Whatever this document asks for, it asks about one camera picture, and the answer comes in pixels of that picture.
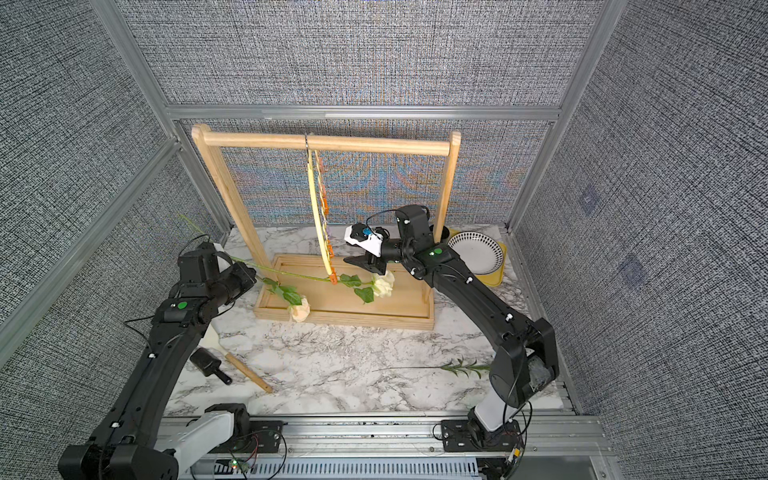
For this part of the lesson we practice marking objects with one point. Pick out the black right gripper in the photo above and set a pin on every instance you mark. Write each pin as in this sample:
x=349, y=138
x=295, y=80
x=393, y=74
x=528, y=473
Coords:
x=370, y=264

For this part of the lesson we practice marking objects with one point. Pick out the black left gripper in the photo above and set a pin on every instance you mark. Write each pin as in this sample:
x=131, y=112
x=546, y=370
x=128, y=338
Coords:
x=241, y=270

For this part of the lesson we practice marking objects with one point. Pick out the white rose with stem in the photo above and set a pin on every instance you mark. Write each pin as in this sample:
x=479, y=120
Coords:
x=379, y=286

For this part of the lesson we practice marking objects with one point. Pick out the peach rose with stem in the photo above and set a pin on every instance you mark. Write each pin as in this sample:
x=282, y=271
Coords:
x=298, y=305

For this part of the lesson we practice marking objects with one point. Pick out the yellow plastic clip hanger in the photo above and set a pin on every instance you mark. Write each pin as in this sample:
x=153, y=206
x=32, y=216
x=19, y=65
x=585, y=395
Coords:
x=319, y=207

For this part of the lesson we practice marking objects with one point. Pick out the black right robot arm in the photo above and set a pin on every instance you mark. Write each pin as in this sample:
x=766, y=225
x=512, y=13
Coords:
x=526, y=356

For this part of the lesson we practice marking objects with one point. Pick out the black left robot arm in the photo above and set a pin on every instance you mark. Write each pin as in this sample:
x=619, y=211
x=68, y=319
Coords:
x=125, y=445

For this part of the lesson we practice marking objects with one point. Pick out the black scoop tool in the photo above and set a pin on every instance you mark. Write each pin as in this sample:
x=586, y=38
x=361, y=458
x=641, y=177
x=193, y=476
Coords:
x=209, y=365

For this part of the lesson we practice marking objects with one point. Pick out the white patterned plate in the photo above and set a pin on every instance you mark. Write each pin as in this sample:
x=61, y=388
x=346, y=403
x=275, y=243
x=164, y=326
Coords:
x=477, y=252

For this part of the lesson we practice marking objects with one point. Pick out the yellow tray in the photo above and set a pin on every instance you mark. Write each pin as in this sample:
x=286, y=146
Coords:
x=495, y=279

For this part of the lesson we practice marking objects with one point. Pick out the green leafy sprig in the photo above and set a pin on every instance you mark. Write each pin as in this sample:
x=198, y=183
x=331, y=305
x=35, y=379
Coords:
x=456, y=367

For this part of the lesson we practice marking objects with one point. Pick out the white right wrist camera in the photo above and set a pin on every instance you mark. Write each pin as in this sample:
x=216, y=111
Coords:
x=363, y=236

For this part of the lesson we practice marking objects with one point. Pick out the wooden hanging rack frame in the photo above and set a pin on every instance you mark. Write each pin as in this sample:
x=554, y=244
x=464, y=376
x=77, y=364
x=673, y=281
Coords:
x=329, y=304

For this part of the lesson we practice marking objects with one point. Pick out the wooden handled spatula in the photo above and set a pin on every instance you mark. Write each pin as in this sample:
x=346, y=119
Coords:
x=211, y=339

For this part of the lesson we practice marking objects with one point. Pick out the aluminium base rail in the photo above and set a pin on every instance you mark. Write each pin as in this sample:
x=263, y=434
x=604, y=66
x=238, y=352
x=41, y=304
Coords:
x=430, y=445

